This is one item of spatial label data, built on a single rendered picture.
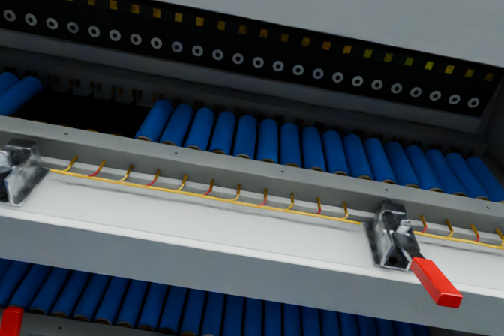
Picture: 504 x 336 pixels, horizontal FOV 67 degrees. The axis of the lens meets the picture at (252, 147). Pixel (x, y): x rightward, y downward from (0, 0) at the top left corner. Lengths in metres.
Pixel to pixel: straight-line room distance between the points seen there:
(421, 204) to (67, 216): 0.25
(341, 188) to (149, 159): 0.14
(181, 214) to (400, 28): 0.19
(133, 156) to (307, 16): 0.16
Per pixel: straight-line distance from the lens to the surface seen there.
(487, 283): 0.32
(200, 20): 0.38
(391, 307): 0.31
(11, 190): 0.29
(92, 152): 0.30
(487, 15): 0.27
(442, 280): 0.24
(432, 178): 0.36
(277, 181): 0.29
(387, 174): 0.34
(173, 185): 0.29
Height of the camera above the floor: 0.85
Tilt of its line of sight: 12 degrees down
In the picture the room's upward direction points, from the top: 11 degrees clockwise
